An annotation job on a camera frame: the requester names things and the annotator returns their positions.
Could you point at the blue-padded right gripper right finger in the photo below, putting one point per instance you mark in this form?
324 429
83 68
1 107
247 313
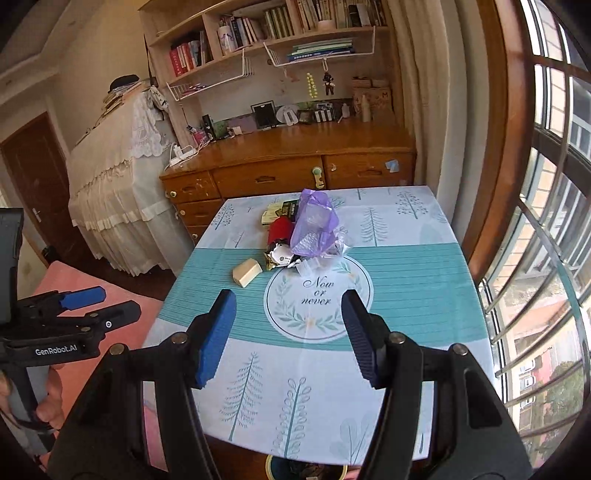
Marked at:
473 436

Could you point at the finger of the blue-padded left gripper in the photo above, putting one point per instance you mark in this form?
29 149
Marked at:
106 322
54 303

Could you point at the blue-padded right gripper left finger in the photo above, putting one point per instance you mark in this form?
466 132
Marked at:
104 437

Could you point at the beige cardboard box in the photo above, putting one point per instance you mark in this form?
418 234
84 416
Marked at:
245 272

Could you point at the purple plastic wrapper bag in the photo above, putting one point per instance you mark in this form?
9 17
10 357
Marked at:
315 224

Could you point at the yellow-rimmed dark trash bin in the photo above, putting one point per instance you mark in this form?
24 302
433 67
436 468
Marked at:
286 469

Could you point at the person's left hand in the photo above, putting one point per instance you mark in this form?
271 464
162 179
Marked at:
50 409

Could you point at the pink bed blanket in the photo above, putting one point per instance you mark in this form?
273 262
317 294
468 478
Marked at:
66 381

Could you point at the cream lace furniture cover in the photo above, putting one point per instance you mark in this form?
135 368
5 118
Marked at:
116 198

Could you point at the brown wooden door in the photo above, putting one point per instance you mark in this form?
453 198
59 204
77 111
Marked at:
36 165

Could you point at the window with metal bars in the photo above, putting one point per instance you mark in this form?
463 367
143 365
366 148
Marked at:
536 293

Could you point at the tree-print teal tablecloth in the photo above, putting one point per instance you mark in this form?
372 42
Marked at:
288 383

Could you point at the white power strip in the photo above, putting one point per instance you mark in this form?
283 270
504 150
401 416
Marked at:
179 154

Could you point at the crumpled gold black wrapper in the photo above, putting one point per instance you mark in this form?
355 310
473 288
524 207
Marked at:
279 255

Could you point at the wooden drawer dresser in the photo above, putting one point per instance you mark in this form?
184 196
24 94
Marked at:
332 155

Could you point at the clear plastic wrapper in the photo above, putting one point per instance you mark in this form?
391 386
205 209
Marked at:
323 258

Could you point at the wooden bookshelf with books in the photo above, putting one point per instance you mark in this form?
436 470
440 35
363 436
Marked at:
223 62

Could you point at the beige curtain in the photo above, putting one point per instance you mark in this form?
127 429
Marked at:
445 86

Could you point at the black picture frame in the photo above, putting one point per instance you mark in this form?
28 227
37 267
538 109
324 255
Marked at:
264 114

